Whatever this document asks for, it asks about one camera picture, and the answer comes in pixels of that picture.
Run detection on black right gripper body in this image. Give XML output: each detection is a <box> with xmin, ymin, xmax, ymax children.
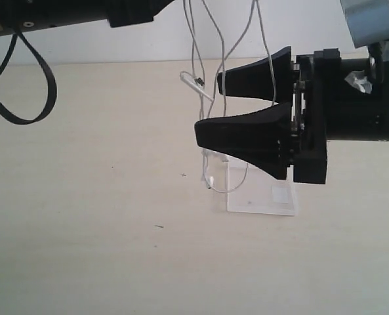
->
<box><xmin>289</xmin><ymin>49</ymin><xmax>341</xmax><ymax>184</ymax></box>

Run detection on white wired earphones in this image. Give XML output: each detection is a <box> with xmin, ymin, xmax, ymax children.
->
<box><xmin>179</xmin><ymin>1</ymin><xmax>277</xmax><ymax>194</ymax></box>

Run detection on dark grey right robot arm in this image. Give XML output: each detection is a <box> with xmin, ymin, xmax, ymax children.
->
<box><xmin>194</xmin><ymin>47</ymin><xmax>389</xmax><ymax>184</ymax></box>

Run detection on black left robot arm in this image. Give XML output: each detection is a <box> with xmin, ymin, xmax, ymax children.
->
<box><xmin>0</xmin><ymin>0</ymin><xmax>172</xmax><ymax>37</ymax></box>

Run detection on clear plastic open case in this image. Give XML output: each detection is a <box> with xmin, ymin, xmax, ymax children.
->
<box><xmin>226</xmin><ymin>158</ymin><xmax>298</xmax><ymax>217</ymax></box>

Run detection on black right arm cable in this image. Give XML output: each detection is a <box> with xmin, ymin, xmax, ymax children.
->
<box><xmin>366</xmin><ymin>41</ymin><xmax>387</xmax><ymax>86</ymax></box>

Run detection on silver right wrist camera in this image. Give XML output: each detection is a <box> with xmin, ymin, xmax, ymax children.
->
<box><xmin>340</xmin><ymin>0</ymin><xmax>389</xmax><ymax>48</ymax></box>

